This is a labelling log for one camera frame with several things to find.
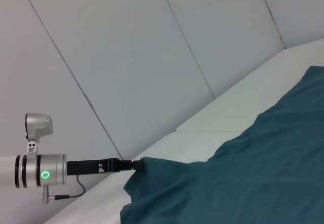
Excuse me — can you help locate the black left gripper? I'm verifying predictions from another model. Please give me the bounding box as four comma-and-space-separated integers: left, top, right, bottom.
66, 158, 143, 176

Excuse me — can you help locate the teal blue shirt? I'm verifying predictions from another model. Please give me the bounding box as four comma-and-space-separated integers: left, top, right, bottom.
119, 66, 324, 224

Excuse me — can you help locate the dark cable with silver plug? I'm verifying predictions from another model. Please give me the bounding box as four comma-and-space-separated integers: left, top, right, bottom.
42, 174, 87, 204

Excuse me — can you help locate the silver camera mount bracket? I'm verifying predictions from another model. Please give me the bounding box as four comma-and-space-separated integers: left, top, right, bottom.
26, 141, 38, 156

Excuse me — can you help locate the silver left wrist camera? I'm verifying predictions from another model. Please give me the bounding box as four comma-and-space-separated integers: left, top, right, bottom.
24, 113, 54, 144

